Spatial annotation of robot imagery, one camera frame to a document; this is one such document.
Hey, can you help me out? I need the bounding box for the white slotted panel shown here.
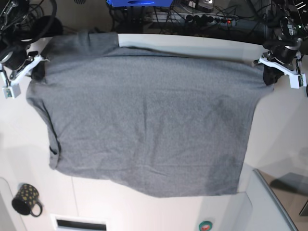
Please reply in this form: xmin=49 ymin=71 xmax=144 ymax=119
xmin=50 ymin=214 xmax=111 ymax=231

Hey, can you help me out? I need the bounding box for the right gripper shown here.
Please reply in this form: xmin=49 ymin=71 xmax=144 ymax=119
xmin=0 ymin=47 xmax=45 ymax=81

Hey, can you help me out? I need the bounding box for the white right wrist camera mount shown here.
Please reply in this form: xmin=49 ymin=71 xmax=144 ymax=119
xmin=0 ymin=51 xmax=50 ymax=99

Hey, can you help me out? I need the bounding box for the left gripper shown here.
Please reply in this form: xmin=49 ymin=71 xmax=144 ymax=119
xmin=263 ymin=39 xmax=301 ymax=86

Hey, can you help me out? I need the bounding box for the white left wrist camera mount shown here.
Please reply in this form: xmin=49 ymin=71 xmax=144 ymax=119
xmin=252 ymin=51 xmax=307 ymax=89

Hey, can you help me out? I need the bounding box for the blue box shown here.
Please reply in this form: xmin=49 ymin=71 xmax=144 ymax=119
xmin=106 ymin=0 xmax=173 ymax=7

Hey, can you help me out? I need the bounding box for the grey t-shirt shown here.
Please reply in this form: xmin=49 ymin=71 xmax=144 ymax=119
xmin=26 ymin=32 xmax=273 ymax=197

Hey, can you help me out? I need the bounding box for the black mug with yellow dots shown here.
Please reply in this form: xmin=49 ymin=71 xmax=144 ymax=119
xmin=12 ymin=184 xmax=43 ymax=218

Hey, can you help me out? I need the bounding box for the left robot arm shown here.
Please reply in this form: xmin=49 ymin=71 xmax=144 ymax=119
xmin=258 ymin=0 xmax=308 ymax=89

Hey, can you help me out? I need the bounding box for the black power strip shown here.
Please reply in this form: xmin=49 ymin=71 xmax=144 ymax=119
xmin=185 ymin=14 xmax=237 ymax=26

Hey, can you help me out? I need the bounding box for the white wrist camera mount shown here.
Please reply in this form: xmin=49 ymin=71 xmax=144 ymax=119
xmin=252 ymin=51 xmax=307 ymax=89
xmin=0 ymin=51 xmax=50 ymax=99

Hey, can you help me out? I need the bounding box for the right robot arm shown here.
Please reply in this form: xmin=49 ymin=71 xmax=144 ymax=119
xmin=0 ymin=0 xmax=57 ymax=86

